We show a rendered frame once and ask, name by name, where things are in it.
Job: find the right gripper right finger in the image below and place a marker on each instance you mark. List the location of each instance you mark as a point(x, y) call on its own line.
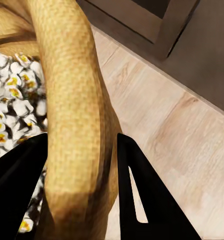
point(166, 220)

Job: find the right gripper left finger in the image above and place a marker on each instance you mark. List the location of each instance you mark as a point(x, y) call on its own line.
point(20, 170)

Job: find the popcorn bag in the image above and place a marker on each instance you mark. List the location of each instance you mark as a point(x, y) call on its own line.
point(81, 175)

